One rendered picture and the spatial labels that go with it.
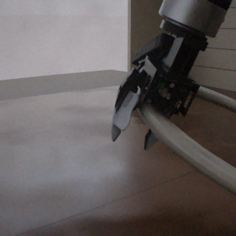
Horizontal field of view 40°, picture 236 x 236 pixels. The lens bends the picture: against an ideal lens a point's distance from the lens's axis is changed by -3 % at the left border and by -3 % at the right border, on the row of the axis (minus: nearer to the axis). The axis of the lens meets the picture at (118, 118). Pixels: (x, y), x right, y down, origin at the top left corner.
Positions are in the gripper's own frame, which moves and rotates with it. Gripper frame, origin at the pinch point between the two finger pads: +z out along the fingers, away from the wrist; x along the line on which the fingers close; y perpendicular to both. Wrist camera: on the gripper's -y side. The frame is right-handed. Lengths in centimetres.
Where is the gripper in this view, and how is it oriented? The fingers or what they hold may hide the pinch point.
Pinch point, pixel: (131, 136)
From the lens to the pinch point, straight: 56.4
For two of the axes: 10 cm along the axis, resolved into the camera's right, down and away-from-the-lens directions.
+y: 1.5, 4.3, -8.9
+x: 9.2, 2.7, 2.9
